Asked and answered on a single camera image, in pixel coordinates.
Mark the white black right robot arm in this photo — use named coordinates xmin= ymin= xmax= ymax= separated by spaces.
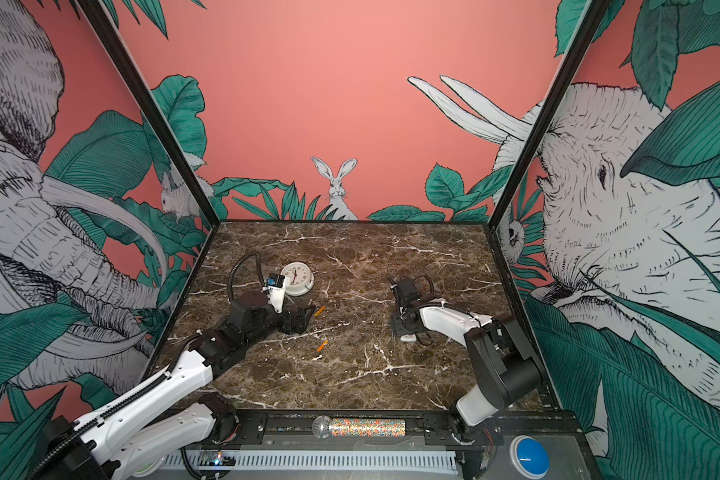
xmin=389 ymin=275 xmax=545 ymax=428

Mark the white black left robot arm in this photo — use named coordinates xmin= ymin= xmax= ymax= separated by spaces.
xmin=28 ymin=292 xmax=316 ymax=479

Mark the white round alarm clock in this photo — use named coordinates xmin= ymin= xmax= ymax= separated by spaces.
xmin=280 ymin=262 xmax=314 ymax=297

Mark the glitter tube with ball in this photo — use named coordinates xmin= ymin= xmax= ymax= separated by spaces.
xmin=312 ymin=415 xmax=406 ymax=439

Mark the small green circuit board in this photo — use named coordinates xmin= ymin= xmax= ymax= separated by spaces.
xmin=197 ymin=450 xmax=237 ymax=471

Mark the blue push button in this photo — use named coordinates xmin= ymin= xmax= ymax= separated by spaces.
xmin=509 ymin=435 xmax=550 ymax=480

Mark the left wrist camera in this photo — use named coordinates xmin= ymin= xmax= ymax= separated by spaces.
xmin=266 ymin=273 xmax=291 ymax=314

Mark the white slotted cable duct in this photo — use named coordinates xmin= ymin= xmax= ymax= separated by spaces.
xmin=186 ymin=450 xmax=460 ymax=475

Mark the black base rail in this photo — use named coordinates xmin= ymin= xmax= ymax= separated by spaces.
xmin=227 ymin=409 xmax=584 ymax=448

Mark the black right frame post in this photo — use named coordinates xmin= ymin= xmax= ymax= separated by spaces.
xmin=488 ymin=0 xmax=610 ymax=232

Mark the black frame post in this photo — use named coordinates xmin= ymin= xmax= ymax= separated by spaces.
xmin=77 ymin=1 xmax=220 ymax=230
xmin=488 ymin=0 xmax=610 ymax=232

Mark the black left frame post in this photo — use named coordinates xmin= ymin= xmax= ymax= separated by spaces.
xmin=77 ymin=1 xmax=220 ymax=230

